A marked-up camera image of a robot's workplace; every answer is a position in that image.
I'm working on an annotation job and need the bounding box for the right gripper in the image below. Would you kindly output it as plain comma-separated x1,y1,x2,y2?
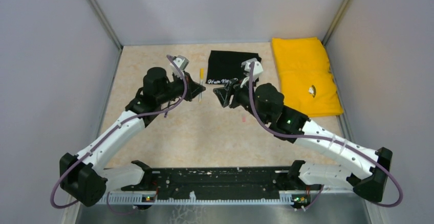
213,75,269,125

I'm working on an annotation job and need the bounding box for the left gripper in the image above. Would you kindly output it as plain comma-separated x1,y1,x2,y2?
157,70,205,104

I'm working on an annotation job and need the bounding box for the white yellow marker pen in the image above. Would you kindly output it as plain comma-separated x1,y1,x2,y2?
199,68,205,103

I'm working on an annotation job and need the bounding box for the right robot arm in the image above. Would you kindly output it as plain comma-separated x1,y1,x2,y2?
213,81,393,205

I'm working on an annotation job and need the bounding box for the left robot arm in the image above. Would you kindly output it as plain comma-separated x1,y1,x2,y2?
56,67,206,207

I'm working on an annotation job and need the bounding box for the black folded t-shirt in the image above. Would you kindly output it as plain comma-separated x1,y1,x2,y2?
205,50,262,85

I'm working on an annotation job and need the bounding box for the yellow folded t-shirt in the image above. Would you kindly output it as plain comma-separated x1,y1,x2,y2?
271,37,344,117

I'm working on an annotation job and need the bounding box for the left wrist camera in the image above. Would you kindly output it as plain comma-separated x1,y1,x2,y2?
170,55,189,73

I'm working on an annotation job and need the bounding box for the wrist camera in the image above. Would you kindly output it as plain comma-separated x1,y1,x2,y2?
241,58,264,87
170,55,189,73

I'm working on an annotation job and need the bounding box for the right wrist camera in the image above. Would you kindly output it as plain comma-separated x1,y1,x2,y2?
241,58,264,87

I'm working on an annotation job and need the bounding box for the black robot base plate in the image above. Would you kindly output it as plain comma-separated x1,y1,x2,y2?
122,166,321,202

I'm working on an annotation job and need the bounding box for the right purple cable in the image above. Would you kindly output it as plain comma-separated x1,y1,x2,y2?
248,61,404,211

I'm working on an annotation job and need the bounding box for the aluminium frame rail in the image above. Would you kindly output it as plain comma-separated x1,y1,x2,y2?
71,170,378,206

